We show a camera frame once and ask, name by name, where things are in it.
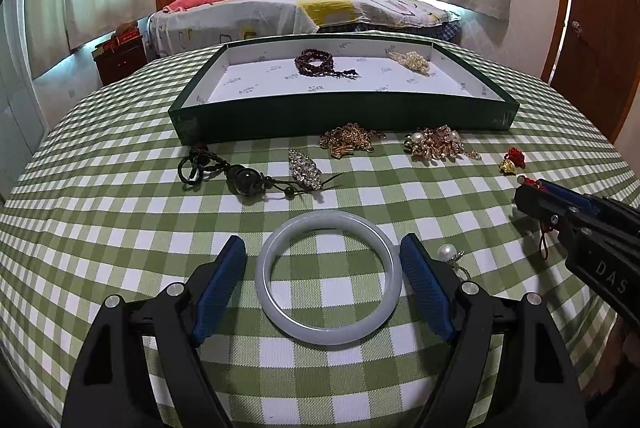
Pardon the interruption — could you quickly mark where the patterned white bed sheet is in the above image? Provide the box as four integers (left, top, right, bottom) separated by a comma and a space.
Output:
147, 0, 463, 59

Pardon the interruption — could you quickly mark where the brown wooden door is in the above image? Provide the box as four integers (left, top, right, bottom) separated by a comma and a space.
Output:
542, 0, 640, 144

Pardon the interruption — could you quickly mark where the green cardboard tray box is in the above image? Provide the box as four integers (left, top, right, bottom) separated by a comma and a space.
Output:
167, 34, 521, 146

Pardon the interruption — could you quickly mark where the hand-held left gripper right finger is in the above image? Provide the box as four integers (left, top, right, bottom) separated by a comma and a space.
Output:
398, 232, 588, 428

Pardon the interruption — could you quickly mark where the dark wooden nightstand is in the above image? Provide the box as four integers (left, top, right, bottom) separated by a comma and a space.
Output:
92, 39, 148, 86

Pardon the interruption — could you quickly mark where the gold chain necklace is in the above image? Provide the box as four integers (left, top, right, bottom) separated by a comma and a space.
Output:
320, 123, 387, 157

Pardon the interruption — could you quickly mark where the brown bead bracelet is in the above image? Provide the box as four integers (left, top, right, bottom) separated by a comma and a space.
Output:
294, 48, 360, 79

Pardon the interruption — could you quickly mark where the pale jade bangle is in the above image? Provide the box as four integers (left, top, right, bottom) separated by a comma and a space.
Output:
254, 210, 403, 344

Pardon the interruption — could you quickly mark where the cream pearl jewellery piece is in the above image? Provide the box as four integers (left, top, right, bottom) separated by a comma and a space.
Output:
389, 50, 432, 77

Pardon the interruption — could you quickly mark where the pearl ring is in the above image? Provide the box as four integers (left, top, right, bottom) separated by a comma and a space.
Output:
436, 244, 471, 281

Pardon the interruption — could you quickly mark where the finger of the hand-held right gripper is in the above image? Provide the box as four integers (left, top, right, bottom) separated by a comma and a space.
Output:
534, 178, 608, 215
514, 184, 577, 230

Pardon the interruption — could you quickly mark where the black cord glass bead pendant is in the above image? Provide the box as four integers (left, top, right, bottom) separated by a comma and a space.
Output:
177, 142, 346, 199

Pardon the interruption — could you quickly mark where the red cord gold charm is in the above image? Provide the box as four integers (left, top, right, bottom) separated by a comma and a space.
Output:
497, 147, 561, 261

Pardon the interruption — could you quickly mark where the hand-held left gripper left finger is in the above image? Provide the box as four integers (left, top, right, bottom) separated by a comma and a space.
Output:
61, 235, 248, 428

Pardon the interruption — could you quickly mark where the green checkered tablecloth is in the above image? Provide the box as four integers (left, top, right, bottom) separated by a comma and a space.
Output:
0, 35, 632, 428

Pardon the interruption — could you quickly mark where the rhinestone leaf brooch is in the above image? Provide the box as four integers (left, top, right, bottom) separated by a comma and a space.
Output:
287, 149, 323, 193

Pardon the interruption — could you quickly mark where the gold pearl flower brooch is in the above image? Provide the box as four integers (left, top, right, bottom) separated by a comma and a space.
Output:
404, 124, 482, 165

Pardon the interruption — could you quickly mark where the red box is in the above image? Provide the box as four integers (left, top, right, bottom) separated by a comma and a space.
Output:
102, 33, 143, 51

